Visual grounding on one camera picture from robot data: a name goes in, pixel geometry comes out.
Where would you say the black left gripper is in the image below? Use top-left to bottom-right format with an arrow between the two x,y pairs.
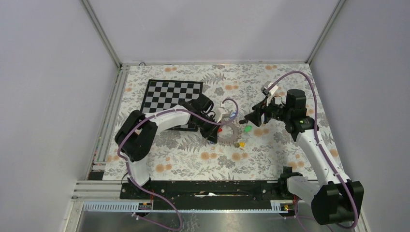
195,113 -> 222,144

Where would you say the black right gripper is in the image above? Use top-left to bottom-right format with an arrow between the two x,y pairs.
244,95 -> 292,127

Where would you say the metal keyring chain with keys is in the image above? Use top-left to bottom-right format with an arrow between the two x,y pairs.
211,110 -> 254,149

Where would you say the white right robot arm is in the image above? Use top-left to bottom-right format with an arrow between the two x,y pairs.
244,89 -> 364,225

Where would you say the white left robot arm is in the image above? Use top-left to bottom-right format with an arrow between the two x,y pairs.
115,94 -> 227,199

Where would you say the floral patterned table mat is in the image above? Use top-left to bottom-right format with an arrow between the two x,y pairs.
102,63 -> 347,182

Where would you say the black white checkerboard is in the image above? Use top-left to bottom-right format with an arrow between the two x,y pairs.
140,79 -> 203,114

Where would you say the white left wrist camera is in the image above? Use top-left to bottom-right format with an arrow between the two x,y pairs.
215,108 -> 232,123

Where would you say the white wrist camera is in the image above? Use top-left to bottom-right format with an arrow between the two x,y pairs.
261,81 -> 278,97
215,108 -> 232,123

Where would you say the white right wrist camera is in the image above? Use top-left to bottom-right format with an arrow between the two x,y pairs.
261,81 -> 278,97

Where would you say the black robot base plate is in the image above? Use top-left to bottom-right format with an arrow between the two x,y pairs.
119,180 -> 300,211

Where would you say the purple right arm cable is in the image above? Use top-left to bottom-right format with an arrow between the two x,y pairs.
270,71 -> 360,232

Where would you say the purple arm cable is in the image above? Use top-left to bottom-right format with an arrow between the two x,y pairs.
117,98 -> 240,231
270,71 -> 360,232

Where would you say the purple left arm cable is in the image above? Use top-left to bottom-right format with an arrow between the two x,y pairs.
117,98 -> 240,231

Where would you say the grey slotted cable duct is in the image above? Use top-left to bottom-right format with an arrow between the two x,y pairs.
83,199 -> 288,213

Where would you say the aluminium frame rail left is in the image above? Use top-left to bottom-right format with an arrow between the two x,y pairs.
85,63 -> 130,180

